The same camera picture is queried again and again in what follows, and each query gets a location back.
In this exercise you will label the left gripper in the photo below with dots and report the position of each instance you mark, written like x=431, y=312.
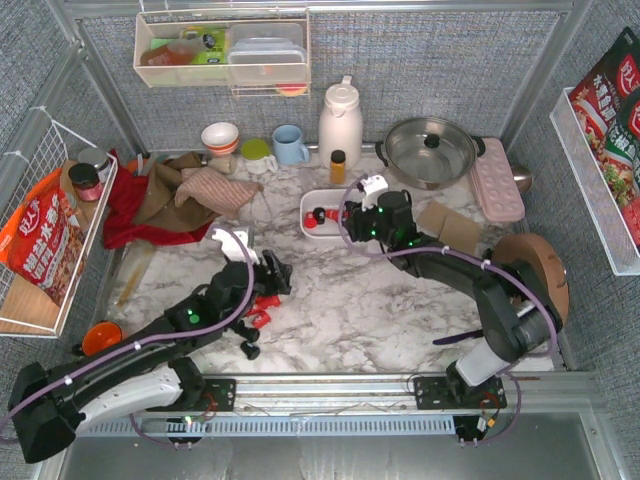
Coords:
x=270, y=270

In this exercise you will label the round wooden cutting board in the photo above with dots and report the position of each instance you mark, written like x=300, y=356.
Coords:
x=535, y=250

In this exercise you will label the black coffee capsule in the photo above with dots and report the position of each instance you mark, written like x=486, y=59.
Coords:
x=250, y=350
x=250, y=334
x=318, y=214

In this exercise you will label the white thermos jug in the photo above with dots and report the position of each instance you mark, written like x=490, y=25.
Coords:
x=341, y=124

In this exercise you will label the pink striped cloth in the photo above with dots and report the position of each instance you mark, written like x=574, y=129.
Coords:
x=215, y=191

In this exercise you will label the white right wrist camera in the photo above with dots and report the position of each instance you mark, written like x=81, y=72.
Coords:
x=372, y=187

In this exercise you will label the red seasoning packet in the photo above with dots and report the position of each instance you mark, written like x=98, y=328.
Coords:
x=39, y=242
x=606, y=105

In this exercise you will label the orange cup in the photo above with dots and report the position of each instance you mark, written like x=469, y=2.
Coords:
x=98, y=338

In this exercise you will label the steel ladle bowl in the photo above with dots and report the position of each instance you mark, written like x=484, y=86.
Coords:
x=522, y=177

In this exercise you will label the dark lid jar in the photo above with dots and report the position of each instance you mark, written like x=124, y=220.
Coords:
x=86, y=182

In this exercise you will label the brown cardboard piece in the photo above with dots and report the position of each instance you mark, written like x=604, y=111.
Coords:
x=450, y=227

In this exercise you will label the clear plastic food container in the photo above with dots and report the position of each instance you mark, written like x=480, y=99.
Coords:
x=266, y=53

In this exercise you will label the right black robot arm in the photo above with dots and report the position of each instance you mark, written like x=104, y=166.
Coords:
x=516, y=312

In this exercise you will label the red coffee capsule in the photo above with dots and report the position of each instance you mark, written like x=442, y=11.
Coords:
x=259, y=318
x=264, y=303
x=310, y=222
x=332, y=214

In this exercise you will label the red cloth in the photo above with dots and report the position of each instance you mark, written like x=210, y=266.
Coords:
x=125, y=198

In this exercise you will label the cream wall storage bin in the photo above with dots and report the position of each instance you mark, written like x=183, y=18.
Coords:
x=154, y=29

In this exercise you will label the pink egg tray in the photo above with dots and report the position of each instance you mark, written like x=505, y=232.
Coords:
x=493, y=184

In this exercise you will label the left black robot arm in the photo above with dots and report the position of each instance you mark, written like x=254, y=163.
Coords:
x=151, y=369

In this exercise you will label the white wire basket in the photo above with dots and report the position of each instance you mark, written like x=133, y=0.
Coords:
x=26, y=311
x=615, y=237

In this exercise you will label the right white wire basket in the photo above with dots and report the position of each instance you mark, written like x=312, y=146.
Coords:
x=615, y=237

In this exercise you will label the brown cloth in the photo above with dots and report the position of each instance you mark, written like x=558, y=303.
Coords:
x=158, y=208

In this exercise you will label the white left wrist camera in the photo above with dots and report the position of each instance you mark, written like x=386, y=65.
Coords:
x=236, y=243

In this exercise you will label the white orange striped bowl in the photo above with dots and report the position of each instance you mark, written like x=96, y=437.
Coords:
x=220, y=138

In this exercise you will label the silver lid jar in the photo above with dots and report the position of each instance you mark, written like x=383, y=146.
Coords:
x=98, y=159

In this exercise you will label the red seasoning packet left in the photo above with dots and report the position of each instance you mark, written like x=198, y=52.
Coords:
x=39, y=242

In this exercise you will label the purple knife handle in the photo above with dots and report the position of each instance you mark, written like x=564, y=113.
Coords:
x=453, y=339

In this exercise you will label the white rectangular storage basket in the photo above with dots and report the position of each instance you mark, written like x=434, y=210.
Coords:
x=326, y=234

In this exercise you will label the green lid white cup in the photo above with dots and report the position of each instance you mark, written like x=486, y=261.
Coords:
x=257, y=156

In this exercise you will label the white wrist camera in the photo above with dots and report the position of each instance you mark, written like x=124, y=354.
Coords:
x=372, y=187
x=236, y=243

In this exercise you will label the steel pot with lid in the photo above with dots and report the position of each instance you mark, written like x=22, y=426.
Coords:
x=429, y=153

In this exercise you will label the left white wire basket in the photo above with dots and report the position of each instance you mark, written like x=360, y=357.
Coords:
x=26, y=311

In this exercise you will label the blue mug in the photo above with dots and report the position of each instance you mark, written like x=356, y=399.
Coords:
x=289, y=147

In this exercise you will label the orange spice bottle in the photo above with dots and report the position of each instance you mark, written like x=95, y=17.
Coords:
x=337, y=171

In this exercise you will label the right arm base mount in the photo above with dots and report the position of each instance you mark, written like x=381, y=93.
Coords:
x=435, y=392

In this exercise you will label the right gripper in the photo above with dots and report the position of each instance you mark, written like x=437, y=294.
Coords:
x=353, y=226

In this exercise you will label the red seasoning packet right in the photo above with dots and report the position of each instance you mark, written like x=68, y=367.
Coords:
x=606, y=105

